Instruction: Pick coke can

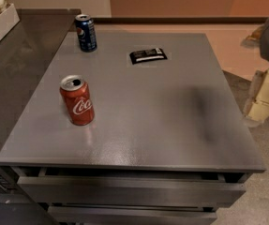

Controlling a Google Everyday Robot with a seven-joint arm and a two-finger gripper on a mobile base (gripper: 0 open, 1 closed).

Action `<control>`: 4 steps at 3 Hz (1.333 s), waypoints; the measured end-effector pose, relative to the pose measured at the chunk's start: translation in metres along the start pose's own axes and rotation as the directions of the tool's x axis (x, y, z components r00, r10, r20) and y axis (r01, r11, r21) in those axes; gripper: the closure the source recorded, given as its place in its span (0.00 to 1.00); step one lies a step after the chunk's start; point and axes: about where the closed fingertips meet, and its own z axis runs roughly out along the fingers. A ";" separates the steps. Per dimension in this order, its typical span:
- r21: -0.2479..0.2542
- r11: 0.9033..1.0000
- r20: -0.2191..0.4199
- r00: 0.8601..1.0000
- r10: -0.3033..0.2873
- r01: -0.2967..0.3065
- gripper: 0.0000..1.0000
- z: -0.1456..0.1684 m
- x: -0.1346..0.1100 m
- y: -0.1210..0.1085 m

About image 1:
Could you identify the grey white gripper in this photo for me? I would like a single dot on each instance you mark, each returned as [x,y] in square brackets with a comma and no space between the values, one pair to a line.
[257,108]

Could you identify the blue pepsi can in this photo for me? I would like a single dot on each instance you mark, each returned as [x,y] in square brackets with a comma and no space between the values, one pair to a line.
[86,33]

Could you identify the red coca-cola can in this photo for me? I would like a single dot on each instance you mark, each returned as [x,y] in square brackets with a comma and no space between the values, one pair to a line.
[74,91]

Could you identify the black snack packet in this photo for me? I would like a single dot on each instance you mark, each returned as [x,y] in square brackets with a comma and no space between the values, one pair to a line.
[147,56]

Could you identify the grey drawer cabinet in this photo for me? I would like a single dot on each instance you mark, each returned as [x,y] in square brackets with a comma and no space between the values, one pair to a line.
[173,115]

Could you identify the grey upper drawer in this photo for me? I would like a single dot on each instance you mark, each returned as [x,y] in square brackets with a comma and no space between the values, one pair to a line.
[132,188]

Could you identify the grey drawer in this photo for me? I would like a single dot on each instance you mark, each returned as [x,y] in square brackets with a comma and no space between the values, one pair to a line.
[122,216]
[132,188]

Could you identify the grey lower drawer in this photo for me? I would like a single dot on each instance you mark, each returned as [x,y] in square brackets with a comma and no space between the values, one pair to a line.
[122,216]

